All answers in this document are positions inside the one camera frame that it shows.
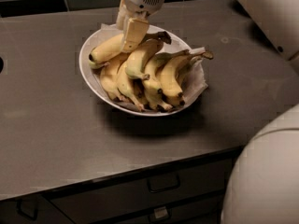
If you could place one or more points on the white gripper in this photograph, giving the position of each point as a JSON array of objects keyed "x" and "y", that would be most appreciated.
[{"x": 144, "y": 0}]

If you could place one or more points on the yellow green banana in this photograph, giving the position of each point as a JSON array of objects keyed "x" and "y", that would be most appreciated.
[{"x": 100, "y": 55}]

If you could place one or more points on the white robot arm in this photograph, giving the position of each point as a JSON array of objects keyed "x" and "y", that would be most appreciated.
[{"x": 252, "y": 107}]

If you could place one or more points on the left lower yellow banana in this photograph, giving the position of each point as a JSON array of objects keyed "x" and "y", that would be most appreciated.
[{"x": 108, "y": 76}]

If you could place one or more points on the white oval bowl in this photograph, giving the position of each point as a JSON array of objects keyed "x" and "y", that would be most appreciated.
[{"x": 90, "y": 78}]

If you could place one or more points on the middle yellow banana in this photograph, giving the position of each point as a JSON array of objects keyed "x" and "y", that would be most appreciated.
[{"x": 126, "y": 87}]

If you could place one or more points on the greenish stem yellow banana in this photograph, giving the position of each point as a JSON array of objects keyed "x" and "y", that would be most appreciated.
[{"x": 152, "y": 87}]

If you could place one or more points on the right yellow banana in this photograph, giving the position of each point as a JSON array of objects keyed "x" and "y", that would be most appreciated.
[{"x": 168, "y": 76}]

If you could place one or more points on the upper centre drawer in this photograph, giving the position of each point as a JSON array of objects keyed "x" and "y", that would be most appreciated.
[{"x": 87, "y": 207}]

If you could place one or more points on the drawer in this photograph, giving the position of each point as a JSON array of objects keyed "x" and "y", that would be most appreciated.
[
  {"x": 198, "y": 206},
  {"x": 31, "y": 210},
  {"x": 87, "y": 207}
]

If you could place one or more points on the lower centre drawer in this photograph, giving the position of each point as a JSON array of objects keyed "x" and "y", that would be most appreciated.
[{"x": 198, "y": 206}]

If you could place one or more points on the left drawer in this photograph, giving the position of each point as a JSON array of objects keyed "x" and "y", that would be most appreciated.
[{"x": 31, "y": 210}]

